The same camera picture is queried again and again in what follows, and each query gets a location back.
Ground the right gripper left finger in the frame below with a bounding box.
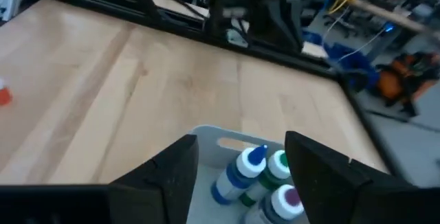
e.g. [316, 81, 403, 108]
[0, 134, 200, 224]

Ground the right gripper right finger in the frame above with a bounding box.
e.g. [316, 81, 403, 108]
[284, 131, 440, 224]

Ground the large purple-cap food coloring bottle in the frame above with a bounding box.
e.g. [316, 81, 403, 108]
[240, 183, 305, 224]

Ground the large green-cap food coloring bottle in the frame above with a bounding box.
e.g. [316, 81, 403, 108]
[239, 150, 293, 208]

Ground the large blue-cap food coloring bottle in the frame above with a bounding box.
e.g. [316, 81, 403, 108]
[210, 144, 269, 206]

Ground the small orange dropper bottle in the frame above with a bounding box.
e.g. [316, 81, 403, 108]
[0, 77, 14, 107]

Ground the white plastic bin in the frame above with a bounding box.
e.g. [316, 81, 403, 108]
[187, 124, 310, 224]

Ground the orange and black equipment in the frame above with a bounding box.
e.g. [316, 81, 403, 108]
[374, 52, 440, 117]

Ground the blue storage bin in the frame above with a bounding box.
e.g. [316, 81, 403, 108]
[302, 30, 381, 93]

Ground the wooden workbench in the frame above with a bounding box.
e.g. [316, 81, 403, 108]
[295, 0, 440, 39]

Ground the white cable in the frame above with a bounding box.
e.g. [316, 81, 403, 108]
[322, 7, 389, 63]

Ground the yellow cord at workbench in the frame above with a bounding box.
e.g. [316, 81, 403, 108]
[328, 0, 358, 15]

